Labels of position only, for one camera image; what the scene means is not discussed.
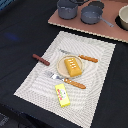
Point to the orange waffle cracker block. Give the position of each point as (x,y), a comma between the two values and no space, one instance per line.
(72,67)

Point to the brown sausage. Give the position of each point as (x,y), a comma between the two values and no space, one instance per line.
(45,62)

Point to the yellow butter box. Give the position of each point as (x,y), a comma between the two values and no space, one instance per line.
(62,95)

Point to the round wooden plate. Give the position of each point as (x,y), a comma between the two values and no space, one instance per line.
(61,68)

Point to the woven beige placemat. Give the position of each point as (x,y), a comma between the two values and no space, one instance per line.
(39,89)

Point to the grey cooking pot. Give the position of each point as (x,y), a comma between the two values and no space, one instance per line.
(66,9)

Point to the black stove burner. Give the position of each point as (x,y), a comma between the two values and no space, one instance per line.
(96,3)

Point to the pink stovetop board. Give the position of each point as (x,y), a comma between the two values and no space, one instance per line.
(110,12)

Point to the beige bowl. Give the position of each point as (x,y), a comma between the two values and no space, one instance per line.
(123,14)

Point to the wooden handled fork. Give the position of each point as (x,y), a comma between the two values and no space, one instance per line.
(71,82)

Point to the wooden handled knife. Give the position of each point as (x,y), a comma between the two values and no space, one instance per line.
(81,56)

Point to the grey saucepan with handle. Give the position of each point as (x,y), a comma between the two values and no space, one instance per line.
(92,15)

